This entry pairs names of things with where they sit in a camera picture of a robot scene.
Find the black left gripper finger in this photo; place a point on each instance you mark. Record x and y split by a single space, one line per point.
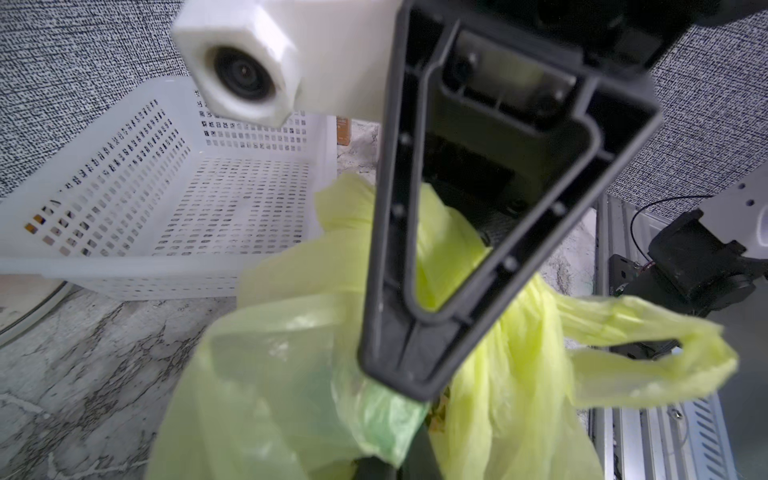
420 463

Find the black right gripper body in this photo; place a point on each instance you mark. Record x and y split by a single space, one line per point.
526 58

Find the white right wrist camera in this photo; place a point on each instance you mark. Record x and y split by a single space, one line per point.
260 61

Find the yellow-green avocado plastic bag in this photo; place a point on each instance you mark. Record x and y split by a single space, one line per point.
274 389

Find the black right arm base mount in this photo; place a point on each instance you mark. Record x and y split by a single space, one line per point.
660 300

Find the white perforated plastic basket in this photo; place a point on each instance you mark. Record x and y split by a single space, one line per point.
161 199

